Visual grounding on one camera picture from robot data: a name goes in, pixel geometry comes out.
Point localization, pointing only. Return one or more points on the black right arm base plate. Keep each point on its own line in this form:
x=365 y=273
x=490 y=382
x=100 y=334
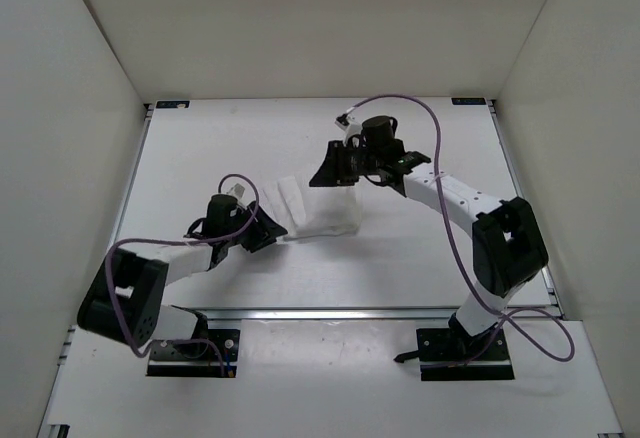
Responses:
x=443 y=357

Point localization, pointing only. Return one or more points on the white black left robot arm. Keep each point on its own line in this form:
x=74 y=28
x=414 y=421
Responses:
x=124 y=301

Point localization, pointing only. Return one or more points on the white pleated skirt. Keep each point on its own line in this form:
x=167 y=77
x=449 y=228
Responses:
x=309 y=212

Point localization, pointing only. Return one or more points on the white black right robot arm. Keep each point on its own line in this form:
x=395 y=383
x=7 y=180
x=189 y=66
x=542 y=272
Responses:
x=507 y=246

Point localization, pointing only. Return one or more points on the blue right corner label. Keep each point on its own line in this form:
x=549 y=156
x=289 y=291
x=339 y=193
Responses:
x=468 y=101

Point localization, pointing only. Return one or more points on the blue left corner label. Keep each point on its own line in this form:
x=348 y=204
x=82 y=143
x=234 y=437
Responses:
x=172 y=104

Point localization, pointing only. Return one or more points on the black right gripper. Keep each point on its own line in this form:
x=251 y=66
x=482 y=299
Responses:
x=332 y=172

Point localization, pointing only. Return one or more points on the blue corner label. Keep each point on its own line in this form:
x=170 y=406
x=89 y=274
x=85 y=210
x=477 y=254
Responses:
x=468 y=101
x=172 y=104

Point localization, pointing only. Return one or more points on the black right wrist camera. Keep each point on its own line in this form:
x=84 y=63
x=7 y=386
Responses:
x=379 y=131

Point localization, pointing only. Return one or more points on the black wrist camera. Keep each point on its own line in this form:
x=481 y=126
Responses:
x=225 y=215
x=379 y=131

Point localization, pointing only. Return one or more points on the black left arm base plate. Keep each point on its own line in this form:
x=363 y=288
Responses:
x=199 y=360

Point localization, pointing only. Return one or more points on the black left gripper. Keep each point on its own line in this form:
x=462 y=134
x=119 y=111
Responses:
x=264 y=229

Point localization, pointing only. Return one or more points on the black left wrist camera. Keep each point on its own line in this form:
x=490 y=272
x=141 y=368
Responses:
x=225 y=215

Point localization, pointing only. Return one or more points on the aluminium table edge rail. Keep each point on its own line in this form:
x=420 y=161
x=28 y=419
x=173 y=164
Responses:
x=327 y=314

